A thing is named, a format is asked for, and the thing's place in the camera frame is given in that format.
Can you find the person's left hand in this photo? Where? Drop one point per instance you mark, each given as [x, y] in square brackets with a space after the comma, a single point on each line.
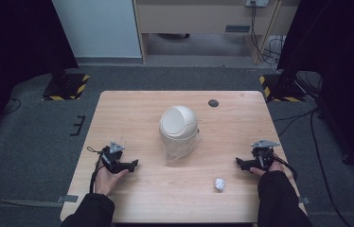
[106, 181]

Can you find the grey power strip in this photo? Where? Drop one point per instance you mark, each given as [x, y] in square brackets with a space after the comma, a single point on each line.
[256, 3]

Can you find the white paper ball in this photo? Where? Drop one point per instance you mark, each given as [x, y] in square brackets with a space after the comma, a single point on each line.
[219, 184]

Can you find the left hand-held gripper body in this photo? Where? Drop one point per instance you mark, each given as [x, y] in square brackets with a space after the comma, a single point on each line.
[112, 156]

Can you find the grey tape strip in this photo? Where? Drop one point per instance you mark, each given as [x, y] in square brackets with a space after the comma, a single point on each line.
[305, 200]
[67, 198]

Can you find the black curtain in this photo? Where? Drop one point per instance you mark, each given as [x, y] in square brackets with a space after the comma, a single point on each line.
[11, 47]
[339, 63]

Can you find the light wooden desk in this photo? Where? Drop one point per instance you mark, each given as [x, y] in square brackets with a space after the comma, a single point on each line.
[197, 17]

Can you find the dark round table grommet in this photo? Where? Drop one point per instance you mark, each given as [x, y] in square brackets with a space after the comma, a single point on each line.
[213, 103]

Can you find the black stand base striped tape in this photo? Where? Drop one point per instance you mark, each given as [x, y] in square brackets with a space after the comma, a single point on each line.
[66, 86]
[280, 90]

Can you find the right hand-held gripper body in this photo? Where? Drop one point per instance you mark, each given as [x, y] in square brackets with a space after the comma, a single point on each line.
[264, 154]

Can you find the person's right hand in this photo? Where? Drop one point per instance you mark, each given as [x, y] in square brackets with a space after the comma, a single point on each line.
[271, 168]

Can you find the white partition panel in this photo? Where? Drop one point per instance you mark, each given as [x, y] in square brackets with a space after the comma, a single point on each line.
[97, 28]

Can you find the white dome-lid trash can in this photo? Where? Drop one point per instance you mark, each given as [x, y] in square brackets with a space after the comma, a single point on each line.
[178, 129]

